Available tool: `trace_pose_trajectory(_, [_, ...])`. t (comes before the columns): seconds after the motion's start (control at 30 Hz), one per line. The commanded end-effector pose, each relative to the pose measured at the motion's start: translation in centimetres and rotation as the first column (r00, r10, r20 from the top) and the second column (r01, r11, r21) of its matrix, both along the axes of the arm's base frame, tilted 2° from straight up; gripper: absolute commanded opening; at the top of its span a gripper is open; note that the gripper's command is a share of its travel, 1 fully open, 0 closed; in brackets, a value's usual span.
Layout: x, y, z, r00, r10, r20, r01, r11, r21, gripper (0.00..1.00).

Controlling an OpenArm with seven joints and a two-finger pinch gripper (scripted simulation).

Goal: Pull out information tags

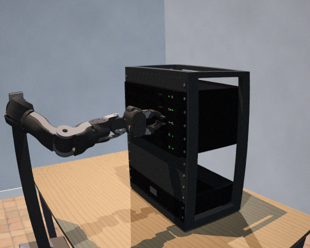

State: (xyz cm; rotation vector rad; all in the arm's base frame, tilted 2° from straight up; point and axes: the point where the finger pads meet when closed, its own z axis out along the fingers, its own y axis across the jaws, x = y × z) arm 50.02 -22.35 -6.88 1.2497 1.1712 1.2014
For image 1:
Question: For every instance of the black server rack frame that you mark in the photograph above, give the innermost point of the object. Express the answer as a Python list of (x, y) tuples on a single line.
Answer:
[(163, 166)]

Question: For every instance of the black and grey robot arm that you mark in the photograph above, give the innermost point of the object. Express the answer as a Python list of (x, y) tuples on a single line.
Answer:
[(69, 140)]

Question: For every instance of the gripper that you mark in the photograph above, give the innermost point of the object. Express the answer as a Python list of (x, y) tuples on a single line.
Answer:
[(137, 121)]

